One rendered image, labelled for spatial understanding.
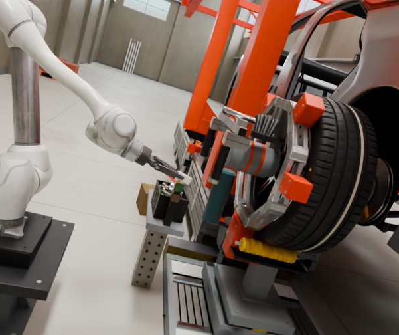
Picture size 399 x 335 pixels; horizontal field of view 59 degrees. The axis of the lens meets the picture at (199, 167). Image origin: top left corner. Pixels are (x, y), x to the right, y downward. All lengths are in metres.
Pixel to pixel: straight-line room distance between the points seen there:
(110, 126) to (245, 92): 1.00
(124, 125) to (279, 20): 1.15
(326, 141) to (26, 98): 1.14
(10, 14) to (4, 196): 0.61
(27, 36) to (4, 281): 0.81
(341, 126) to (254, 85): 0.73
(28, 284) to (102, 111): 0.62
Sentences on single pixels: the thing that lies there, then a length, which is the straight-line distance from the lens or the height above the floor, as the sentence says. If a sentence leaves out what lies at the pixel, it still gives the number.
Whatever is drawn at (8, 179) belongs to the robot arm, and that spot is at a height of 0.57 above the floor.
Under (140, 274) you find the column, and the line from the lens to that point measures 1.93.
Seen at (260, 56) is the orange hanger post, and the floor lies 1.30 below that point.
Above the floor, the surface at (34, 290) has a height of 0.30.
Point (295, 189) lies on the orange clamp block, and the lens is 1.21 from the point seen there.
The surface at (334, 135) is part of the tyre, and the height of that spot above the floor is 1.06.
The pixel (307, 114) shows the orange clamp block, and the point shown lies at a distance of 1.32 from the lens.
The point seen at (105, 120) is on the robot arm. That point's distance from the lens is 1.16.
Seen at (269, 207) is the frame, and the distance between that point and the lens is 1.31.
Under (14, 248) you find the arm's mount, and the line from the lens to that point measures 1.38.
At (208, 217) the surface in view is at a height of 0.51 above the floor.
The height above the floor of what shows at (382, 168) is 0.97.
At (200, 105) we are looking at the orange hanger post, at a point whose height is 0.81.
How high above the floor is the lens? 1.10
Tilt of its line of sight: 14 degrees down
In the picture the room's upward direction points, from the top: 19 degrees clockwise
